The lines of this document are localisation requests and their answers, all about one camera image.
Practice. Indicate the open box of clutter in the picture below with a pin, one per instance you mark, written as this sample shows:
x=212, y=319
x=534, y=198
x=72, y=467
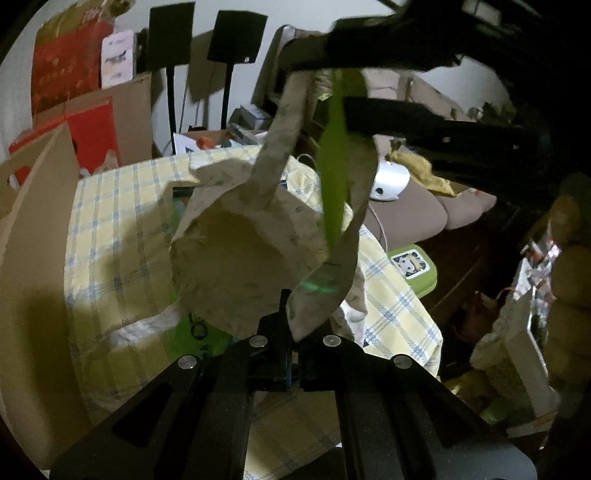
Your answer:
x=247, y=125

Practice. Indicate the floral cloth tote bag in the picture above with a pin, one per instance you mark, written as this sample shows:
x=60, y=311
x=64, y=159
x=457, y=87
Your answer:
x=244, y=238

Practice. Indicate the red gift bag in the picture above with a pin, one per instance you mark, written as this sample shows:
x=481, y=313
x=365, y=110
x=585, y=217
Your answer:
x=67, y=67

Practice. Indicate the open brown cardboard box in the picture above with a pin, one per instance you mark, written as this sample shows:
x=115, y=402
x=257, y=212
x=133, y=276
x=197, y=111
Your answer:
x=40, y=399

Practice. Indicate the white round device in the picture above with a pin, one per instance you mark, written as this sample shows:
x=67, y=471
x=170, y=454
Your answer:
x=390, y=181

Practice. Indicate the green lidded box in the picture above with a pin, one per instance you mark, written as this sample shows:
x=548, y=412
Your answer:
x=416, y=267

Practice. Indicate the yellow cloth on sofa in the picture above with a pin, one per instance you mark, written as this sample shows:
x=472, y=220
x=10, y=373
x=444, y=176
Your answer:
x=420, y=169

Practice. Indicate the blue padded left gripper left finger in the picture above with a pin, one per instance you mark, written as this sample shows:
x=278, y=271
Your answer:
x=192, y=421

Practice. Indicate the green plastic bag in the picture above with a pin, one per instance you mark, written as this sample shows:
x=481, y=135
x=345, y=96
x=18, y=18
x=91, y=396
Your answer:
x=331, y=155

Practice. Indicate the green snack package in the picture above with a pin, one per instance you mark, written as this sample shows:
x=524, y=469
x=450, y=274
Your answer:
x=193, y=335

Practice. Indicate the yellow plaid bed cover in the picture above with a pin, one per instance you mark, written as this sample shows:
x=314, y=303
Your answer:
x=117, y=272

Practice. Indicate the small white printed box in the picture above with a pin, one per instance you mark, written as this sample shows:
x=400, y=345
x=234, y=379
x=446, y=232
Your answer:
x=117, y=59

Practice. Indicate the left black speaker on stand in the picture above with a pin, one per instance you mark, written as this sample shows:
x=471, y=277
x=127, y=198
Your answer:
x=169, y=45

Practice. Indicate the brown sofa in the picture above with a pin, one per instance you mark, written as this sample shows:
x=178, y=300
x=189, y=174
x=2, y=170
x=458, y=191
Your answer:
x=418, y=214

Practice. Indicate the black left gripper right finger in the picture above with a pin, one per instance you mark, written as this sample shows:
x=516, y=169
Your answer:
x=397, y=421

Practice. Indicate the red gift box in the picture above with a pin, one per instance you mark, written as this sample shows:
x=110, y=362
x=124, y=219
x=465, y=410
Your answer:
x=92, y=132

